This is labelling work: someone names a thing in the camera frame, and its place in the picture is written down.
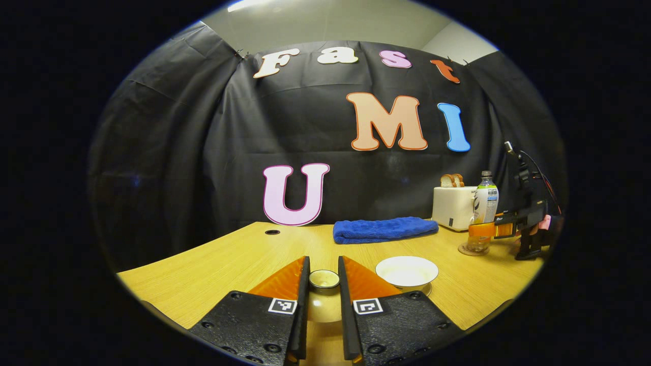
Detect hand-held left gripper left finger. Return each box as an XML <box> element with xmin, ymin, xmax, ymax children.
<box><xmin>189</xmin><ymin>256</ymin><xmax>311</xmax><ymax>365</ymax></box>

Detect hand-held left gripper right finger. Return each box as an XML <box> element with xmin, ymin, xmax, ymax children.
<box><xmin>338</xmin><ymin>256</ymin><xmax>463</xmax><ymax>365</ymax></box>

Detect cream teacup lid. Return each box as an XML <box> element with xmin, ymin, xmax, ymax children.
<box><xmin>306</xmin><ymin>270</ymin><xmax>344</xmax><ymax>324</ymax></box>

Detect clear labelled water bottle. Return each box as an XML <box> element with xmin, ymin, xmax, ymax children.
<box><xmin>467</xmin><ymin>171</ymin><xmax>499</xmax><ymax>253</ymax></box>

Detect cream toaster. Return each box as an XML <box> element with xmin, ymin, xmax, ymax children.
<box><xmin>432</xmin><ymin>186</ymin><xmax>479</xmax><ymax>232</ymax></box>

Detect blue folded towel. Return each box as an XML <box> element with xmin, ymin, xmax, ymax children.
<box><xmin>333</xmin><ymin>217</ymin><xmax>439</xmax><ymax>245</ymax></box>

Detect black backdrop cloth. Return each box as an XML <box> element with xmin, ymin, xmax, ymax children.
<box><xmin>86</xmin><ymin>23</ymin><xmax>568</xmax><ymax>272</ymax></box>

